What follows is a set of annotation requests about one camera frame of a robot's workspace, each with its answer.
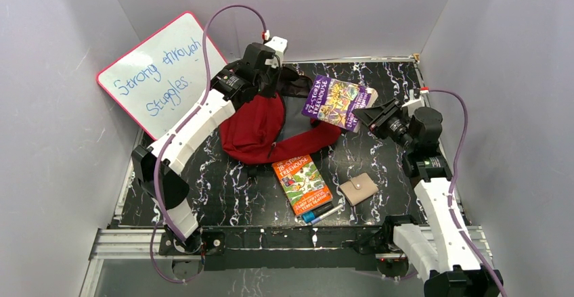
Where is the purple Treehouse book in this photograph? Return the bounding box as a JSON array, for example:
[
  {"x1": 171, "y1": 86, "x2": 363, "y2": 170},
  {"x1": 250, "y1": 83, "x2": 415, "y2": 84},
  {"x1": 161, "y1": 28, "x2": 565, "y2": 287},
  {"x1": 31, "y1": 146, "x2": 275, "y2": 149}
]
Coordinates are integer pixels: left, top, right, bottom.
[{"x1": 301, "y1": 75, "x2": 378, "y2": 133}]

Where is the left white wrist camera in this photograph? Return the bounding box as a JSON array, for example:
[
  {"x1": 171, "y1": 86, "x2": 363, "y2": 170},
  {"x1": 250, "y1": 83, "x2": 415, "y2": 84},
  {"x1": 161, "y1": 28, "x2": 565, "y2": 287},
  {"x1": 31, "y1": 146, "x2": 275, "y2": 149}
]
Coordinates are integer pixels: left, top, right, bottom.
[{"x1": 264, "y1": 36, "x2": 288, "y2": 68}]

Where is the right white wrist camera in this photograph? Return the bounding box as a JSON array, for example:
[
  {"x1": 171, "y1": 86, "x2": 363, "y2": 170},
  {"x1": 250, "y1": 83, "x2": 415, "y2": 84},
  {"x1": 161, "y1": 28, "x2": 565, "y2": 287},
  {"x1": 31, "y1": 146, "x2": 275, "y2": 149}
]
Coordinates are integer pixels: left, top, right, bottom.
[{"x1": 401, "y1": 87, "x2": 428, "y2": 110}]

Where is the white board pink frame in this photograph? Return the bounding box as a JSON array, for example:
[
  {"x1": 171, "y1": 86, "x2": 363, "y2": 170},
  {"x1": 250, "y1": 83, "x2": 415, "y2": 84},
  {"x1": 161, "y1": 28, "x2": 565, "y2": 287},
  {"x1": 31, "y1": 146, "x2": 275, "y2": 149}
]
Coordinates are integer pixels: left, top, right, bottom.
[{"x1": 96, "y1": 12, "x2": 227, "y2": 139}]

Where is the beige small wallet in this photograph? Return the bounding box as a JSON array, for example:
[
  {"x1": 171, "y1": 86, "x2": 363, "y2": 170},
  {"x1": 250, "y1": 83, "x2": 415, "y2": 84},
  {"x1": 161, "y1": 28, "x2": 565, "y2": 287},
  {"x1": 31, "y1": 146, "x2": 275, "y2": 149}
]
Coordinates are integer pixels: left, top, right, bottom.
[{"x1": 339, "y1": 173, "x2": 379, "y2": 206}]

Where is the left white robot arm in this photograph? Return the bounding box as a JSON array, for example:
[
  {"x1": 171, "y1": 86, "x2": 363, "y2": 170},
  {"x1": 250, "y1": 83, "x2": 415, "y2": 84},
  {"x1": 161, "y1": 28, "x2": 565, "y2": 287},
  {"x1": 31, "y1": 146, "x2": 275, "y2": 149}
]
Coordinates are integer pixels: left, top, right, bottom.
[{"x1": 132, "y1": 37, "x2": 288, "y2": 254}]

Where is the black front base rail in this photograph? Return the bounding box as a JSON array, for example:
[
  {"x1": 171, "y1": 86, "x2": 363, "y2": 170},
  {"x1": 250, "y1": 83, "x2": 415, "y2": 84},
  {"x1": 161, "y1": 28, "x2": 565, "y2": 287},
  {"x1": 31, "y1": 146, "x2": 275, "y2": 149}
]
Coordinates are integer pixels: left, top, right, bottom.
[{"x1": 202, "y1": 226, "x2": 390, "y2": 271}]

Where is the white pen blue cap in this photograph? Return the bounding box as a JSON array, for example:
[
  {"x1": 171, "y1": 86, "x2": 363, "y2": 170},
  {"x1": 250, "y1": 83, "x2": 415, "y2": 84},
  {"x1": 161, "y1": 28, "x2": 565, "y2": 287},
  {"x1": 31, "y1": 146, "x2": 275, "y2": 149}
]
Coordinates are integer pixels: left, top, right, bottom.
[{"x1": 311, "y1": 204, "x2": 345, "y2": 225}]

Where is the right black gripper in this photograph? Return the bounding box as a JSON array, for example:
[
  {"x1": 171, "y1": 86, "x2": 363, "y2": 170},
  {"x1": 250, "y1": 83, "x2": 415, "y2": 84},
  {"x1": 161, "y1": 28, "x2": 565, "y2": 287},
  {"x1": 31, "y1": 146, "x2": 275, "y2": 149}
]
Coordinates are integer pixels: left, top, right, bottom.
[{"x1": 352, "y1": 97, "x2": 416, "y2": 152}]

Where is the red student backpack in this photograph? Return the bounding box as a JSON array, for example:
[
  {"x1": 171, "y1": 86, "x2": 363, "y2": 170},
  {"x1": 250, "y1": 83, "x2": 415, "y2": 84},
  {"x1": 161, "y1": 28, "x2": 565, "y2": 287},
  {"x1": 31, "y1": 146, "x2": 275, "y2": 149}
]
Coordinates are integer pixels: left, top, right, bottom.
[{"x1": 219, "y1": 67, "x2": 342, "y2": 165}]

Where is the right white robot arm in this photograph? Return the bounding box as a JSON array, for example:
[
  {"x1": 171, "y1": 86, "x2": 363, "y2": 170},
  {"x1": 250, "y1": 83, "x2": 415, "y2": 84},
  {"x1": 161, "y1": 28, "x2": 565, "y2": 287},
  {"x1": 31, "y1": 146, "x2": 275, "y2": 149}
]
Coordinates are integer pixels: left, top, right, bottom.
[{"x1": 353, "y1": 100, "x2": 504, "y2": 296}]

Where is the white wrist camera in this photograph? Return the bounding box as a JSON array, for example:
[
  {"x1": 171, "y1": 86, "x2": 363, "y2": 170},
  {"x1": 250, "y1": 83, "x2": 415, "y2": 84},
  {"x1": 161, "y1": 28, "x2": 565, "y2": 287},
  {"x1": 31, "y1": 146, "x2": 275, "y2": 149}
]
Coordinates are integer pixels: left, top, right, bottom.
[
  {"x1": 264, "y1": 36, "x2": 288, "y2": 68},
  {"x1": 401, "y1": 87, "x2": 428, "y2": 110}
]

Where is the orange Treehouse book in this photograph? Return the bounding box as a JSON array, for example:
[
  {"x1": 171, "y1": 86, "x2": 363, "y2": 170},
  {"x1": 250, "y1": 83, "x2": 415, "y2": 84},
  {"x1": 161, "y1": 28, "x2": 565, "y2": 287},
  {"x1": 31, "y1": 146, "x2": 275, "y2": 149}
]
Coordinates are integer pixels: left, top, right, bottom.
[{"x1": 272, "y1": 155, "x2": 333, "y2": 216}]

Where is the black marker blue cap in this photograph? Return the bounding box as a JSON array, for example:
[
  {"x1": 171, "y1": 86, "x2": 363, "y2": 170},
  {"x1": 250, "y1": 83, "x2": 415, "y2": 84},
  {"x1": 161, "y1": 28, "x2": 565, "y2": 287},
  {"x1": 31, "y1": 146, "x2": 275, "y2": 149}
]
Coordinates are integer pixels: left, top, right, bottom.
[{"x1": 301, "y1": 202, "x2": 334, "y2": 223}]

